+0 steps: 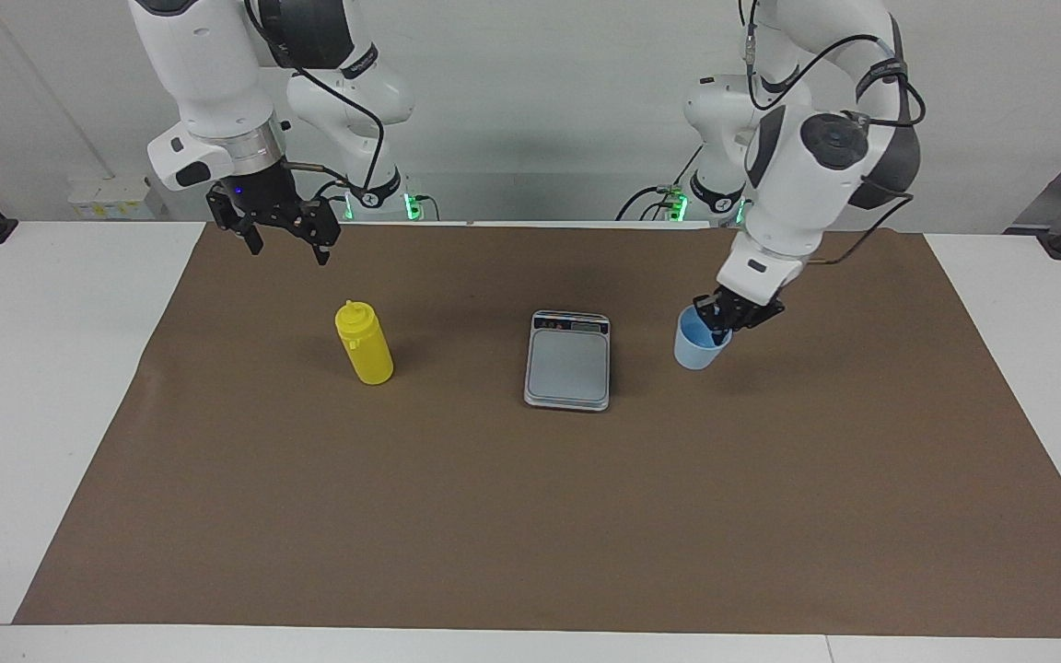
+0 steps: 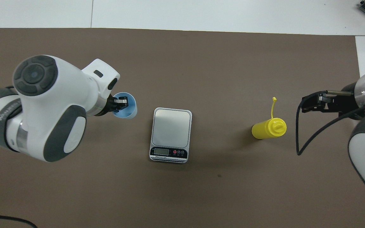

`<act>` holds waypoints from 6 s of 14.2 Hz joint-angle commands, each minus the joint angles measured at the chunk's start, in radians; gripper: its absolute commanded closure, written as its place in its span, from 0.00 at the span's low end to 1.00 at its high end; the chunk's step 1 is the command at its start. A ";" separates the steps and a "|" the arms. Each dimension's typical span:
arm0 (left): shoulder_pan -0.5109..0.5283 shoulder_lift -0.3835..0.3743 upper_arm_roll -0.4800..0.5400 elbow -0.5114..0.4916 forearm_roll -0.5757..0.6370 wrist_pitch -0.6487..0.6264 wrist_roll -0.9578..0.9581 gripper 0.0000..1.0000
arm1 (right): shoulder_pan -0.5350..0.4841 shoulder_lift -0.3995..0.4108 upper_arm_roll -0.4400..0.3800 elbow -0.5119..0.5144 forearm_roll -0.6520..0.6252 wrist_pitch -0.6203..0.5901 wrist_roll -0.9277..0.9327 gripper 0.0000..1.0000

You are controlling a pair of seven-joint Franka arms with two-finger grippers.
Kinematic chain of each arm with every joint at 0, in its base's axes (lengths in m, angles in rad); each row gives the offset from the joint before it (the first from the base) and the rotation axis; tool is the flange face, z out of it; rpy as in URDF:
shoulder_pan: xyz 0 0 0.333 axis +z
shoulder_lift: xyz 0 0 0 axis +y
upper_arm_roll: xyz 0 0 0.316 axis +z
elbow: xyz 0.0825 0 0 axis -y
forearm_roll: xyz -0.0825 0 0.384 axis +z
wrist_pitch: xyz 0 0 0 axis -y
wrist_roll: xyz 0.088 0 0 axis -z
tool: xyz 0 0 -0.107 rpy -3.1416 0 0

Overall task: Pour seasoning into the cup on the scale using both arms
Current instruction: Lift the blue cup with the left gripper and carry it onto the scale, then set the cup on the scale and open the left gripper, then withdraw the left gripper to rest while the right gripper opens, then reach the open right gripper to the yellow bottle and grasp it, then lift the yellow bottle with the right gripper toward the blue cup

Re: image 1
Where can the brown table mat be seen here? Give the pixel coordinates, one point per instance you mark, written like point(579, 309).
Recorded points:
point(530, 516)

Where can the white wall power strip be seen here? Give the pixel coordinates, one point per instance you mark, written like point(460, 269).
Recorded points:
point(109, 198)

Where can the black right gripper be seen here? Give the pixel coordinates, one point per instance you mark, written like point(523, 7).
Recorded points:
point(263, 198)

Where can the yellow squeeze bottle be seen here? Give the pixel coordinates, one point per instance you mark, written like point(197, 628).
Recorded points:
point(367, 350)

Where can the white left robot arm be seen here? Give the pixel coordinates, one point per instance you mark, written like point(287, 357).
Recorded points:
point(807, 184)

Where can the light blue plastic cup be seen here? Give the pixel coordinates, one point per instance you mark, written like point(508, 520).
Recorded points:
point(698, 350)

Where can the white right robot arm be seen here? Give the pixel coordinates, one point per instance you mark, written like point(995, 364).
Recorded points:
point(208, 74)

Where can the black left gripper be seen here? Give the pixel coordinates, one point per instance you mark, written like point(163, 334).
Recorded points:
point(747, 308)

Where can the silver digital kitchen scale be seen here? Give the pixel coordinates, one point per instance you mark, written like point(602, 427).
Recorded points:
point(567, 364)

